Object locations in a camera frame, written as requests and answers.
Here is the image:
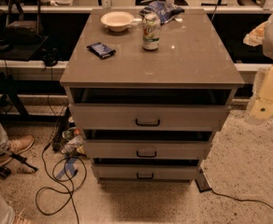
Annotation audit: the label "black floor power box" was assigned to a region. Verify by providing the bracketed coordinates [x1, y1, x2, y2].
[195, 170, 212, 192]

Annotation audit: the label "clear plastic bottle trash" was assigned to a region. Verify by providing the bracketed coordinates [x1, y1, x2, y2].
[61, 135, 83, 155]

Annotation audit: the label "dark blue snack bar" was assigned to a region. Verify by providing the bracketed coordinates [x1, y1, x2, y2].
[87, 42, 116, 60]

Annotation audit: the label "black bag on shelf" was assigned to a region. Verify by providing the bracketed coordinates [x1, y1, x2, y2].
[4, 0, 43, 45]

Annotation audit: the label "grey top drawer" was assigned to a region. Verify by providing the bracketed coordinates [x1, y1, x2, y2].
[69, 104, 230, 132]

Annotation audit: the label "black floor cable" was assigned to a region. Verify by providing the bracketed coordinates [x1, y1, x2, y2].
[35, 143, 88, 224]

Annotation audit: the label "green white soda can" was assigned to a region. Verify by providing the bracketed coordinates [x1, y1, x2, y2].
[142, 13, 161, 50]

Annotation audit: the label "tan shoe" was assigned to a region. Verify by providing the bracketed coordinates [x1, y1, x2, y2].
[0, 135, 35, 166]

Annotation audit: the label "grey drawer cabinet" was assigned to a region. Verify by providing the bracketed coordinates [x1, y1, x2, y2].
[61, 9, 244, 171]

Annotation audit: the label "black stick tool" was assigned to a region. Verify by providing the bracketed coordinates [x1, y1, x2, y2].
[0, 148, 38, 172]

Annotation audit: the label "white bowl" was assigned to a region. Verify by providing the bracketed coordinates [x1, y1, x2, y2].
[100, 11, 135, 32]

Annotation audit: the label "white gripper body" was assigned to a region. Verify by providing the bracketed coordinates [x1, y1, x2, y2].
[253, 61, 273, 110]

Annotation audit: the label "grey bottom drawer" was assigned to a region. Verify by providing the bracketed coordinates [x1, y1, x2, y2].
[92, 164, 199, 181]

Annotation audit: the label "blue chip bag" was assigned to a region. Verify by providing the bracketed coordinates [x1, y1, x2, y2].
[139, 1, 184, 24]

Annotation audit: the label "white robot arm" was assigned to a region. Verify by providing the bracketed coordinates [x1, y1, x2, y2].
[243, 13, 273, 125]

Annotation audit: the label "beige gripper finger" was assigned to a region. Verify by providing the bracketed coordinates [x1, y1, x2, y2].
[245, 97, 273, 125]

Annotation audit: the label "grey drawer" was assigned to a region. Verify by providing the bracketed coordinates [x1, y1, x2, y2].
[92, 164, 199, 181]
[69, 104, 230, 132]
[84, 141, 212, 160]

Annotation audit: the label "black headphones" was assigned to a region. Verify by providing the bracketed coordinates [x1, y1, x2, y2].
[41, 48, 60, 67]

